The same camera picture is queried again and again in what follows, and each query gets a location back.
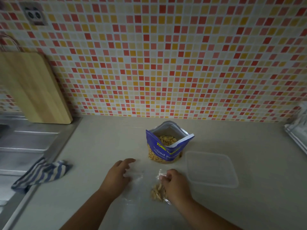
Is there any person's left hand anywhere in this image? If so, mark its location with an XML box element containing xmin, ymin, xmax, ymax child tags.
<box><xmin>99</xmin><ymin>158</ymin><xmax>137</xmax><ymax>199</ymax></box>

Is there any person's right hand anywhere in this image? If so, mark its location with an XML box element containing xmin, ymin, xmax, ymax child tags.
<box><xmin>159</xmin><ymin>169</ymin><xmax>193</xmax><ymax>205</ymax></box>

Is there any small clear plastic bag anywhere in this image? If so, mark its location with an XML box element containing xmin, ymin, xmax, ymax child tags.
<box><xmin>150</xmin><ymin>168</ymin><xmax>172</xmax><ymax>204</ymax></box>

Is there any small clear zip bag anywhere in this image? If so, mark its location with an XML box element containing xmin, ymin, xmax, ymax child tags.
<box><xmin>119</xmin><ymin>171</ymin><xmax>155</xmax><ymax>230</ymax></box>

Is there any blue peanuts pouch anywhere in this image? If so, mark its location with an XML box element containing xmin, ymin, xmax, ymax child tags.
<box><xmin>145</xmin><ymin>120</ymin><xmax>195</xmax><ymax>165</ymax></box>

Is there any person's left forearm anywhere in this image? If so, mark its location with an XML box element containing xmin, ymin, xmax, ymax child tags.
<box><xmin>60</xmin><ymin>188</ymin><xmax>115</xmax><ymax>230</ymax></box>

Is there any person's right forearm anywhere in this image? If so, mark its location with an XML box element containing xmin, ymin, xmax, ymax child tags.
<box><xmin>171</xmin><ymin>197</ymin><xmax>242</xmax><ymax>230</ymax></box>

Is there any blue striped dish cloth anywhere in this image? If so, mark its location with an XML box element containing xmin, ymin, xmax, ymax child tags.
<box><xmin>11</xmin><ymin>157</ymin><xmax>73</xmax><ymax>193</ymax></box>

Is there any stainless steel sink drainboard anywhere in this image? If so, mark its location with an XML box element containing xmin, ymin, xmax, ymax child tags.
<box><xmin>0</xmin><ymin>111</ymin><xmax>83</xmax><ymax>230</ymax></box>

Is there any wooden cutting board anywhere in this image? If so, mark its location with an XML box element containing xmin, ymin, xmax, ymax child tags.
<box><xmin>0</xmin><ymin>33</ymin><xmax>73</xmax><ymax>125</ymax></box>

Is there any white dish rack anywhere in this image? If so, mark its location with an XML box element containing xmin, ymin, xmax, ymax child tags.
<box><xmin>284</xmin><ymin>102</ymin><xmax>307</xmax><ymax>155</ymax></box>

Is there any panda wall hook sticker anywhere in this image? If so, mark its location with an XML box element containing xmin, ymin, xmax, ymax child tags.
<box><xmin>20</xmin><ymin>1</ymin><xmax>47</xmax><ymax>26</ymax></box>

